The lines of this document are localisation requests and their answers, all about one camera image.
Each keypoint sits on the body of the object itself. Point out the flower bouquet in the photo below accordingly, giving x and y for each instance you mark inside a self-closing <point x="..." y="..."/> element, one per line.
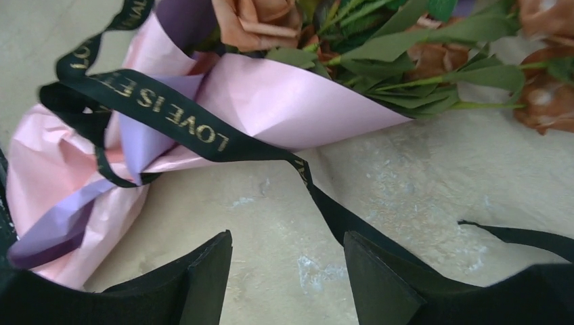
<point x="408" y="56"/>

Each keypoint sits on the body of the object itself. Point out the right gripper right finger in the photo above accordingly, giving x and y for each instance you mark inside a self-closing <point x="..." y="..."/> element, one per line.
<point x="390" y="290"/>

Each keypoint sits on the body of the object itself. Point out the black printed ribbon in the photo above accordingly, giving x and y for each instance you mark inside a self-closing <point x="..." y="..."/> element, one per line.
<point x="85" y="102"/>

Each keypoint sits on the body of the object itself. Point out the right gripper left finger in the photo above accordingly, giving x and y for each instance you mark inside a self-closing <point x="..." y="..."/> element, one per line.
<point x="188" y="290"/>

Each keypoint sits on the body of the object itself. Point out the pink wrapping paper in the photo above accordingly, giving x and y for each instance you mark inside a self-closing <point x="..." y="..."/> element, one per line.
<point x="82" y="160"/>

